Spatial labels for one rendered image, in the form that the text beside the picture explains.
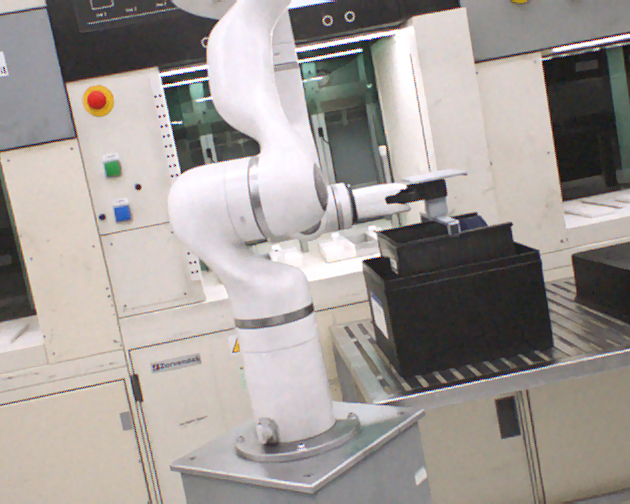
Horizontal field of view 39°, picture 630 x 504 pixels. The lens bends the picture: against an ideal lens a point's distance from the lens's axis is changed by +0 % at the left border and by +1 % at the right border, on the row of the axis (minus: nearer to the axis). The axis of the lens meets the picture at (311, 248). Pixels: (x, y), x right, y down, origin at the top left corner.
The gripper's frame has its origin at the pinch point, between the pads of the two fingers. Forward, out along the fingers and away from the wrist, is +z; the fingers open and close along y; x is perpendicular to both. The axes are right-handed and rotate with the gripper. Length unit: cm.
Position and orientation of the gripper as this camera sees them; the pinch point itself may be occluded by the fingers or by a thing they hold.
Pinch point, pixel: (432, 188)
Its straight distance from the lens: 163.1
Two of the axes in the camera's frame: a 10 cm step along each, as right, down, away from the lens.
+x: -1.8, -9.7, -1.4
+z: 9.8, -1.9, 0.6
